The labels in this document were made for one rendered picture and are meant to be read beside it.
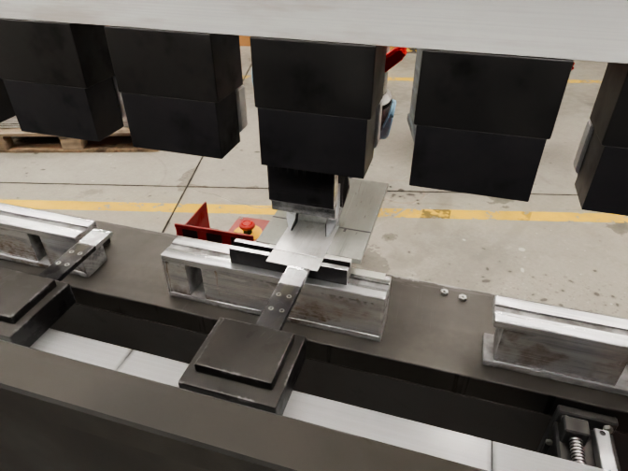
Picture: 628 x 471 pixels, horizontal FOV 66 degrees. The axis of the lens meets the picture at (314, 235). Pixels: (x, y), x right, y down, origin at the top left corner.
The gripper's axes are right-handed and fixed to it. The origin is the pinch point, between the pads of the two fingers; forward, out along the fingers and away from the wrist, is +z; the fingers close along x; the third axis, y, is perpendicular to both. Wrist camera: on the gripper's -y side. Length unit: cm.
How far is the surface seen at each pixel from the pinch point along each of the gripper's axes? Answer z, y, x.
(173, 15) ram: -19.6, 31.0, -13.6
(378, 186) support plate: -11.6, -15.1, 8.3
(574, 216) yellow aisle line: -49, -215, 94
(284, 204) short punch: -1.8, 10.9, -1.9
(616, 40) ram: -20, 31, 34
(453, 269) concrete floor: -5, -163, 32
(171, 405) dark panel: 12, 66, 13
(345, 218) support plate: -3.1, -4.9, 4.7
